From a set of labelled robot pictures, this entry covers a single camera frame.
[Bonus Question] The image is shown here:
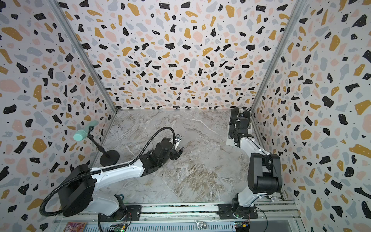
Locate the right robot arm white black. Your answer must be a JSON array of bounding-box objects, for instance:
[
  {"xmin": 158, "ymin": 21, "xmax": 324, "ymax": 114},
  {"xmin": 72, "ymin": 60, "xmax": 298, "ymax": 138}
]
[{"xmin": 227, "ymin": 108, "xmax": 282, "ymax": 218}]

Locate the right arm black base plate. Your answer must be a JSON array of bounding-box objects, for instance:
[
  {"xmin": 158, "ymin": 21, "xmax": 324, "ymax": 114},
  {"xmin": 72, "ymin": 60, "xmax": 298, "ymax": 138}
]
[{"xmin": 217, "ymin": 203, "xmax": 258, "ymax": 220}]

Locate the black belt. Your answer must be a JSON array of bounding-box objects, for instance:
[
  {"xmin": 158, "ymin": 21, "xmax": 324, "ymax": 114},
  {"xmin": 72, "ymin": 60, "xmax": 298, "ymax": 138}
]
[{"xmin": 230, "ymin": 107, "xmax": 239, "ymax": 125}]

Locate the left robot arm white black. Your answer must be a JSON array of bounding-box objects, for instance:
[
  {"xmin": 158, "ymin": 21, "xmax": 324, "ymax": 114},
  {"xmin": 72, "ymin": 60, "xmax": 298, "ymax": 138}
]
[{"xmin": 39, "ymin": 127, "xmax": 183, "ymax": 217}]

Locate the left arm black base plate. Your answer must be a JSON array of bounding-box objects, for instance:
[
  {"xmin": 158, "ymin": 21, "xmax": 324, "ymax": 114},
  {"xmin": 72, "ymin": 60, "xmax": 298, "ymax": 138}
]
[{"xmin": 100, "ymin": 205, "xmax": 142, "ymax": 223}]

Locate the white storage roll organizer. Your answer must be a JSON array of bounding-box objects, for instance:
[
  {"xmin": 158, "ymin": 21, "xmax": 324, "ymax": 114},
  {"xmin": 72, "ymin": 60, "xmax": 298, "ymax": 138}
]
[{"xmin": 225, "ymin": 108, "xmax": 253, "ymax": 148}]

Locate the small crumpled wrapper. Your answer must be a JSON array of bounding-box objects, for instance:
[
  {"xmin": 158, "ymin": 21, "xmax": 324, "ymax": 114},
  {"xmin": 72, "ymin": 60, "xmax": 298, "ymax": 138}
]
[{"xmin": 268, "ymin": 195, "xmax": 276, "ymax": 202}]

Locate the green microphone on black stand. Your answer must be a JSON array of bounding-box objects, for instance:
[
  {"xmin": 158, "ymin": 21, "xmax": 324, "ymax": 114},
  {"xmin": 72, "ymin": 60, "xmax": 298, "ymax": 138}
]
[{"xmin": 73, "ymin": 120, "xmax": 120, "ymax": 167}]

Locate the pink printed card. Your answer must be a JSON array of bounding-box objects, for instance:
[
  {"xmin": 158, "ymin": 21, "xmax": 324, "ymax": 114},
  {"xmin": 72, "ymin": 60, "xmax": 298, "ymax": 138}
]
[{"xmin": 63, "ymin": 222, "xmax": 87, "ymax": 232}]

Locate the aluminium mounting rail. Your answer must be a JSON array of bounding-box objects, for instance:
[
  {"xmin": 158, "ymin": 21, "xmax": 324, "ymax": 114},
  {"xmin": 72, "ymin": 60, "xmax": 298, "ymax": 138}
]
[{"xmin": 53, "ymin": 201, "xmax": 302, "ymax": 225}]

